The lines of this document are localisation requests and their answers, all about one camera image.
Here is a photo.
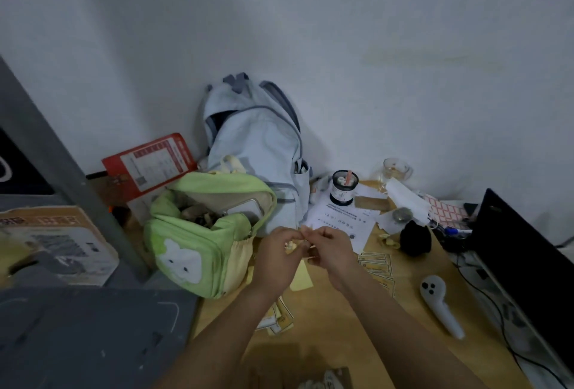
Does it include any person's right hand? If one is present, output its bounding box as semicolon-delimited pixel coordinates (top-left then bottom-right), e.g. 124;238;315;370
304;226;367;292

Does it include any person's left hand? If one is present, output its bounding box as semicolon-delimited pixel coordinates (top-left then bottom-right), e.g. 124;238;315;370
251;226;311;300

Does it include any yellow return sticker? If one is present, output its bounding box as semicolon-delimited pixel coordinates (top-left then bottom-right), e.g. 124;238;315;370
283;235;315;256

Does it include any cardboard parcel with white label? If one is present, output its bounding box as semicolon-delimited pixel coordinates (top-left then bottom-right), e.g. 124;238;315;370
294;366;356;389

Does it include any person's left forearm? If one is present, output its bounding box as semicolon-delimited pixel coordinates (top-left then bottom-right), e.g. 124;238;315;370
155;285;275;389

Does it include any person's right forearm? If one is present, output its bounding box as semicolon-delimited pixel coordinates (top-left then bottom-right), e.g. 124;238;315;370
340;275;488;389

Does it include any pale yellow backing paper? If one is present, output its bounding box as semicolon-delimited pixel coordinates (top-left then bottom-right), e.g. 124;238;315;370
289;260;315;292

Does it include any white printed paper sheet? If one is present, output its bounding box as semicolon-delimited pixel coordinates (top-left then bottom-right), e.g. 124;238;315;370
304;198;383;256

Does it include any black round tape roll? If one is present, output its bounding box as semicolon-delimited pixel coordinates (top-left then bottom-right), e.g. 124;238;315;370
329;170;360;207

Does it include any black pouch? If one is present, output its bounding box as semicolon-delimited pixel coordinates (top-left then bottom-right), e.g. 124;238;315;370
398;220;433;257

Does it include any white paper packet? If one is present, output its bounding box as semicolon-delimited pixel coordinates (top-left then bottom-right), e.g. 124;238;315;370
385;177;432;226

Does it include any green plush bag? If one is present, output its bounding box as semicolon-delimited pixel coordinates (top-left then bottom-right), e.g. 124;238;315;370
143;171;279;300

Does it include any clear glass cup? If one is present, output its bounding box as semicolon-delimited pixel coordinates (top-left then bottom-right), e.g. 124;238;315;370
378;158;414;193

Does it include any white handheld controller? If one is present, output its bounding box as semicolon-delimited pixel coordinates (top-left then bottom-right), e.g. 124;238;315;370
419;275;466;341

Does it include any red patterned white packet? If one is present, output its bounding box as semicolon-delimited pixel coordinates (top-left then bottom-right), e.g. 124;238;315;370
423;193;470;226

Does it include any light blue backpack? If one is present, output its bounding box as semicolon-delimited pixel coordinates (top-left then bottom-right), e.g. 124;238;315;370
201;72;313;238

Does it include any red sign card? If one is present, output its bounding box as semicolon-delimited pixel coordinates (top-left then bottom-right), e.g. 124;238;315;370
101;132;199;213

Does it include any black laptop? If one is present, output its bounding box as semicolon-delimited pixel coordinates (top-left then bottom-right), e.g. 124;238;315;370
470;188;574;372

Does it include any grey scanning kiosk machine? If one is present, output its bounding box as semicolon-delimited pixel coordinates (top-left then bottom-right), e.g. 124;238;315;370
0;54;201;389

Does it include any orange poster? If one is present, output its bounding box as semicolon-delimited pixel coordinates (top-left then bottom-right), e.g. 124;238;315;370
0;204;120;288

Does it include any black laptop cable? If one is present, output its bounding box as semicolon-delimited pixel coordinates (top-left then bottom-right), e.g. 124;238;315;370
447;249;571;389

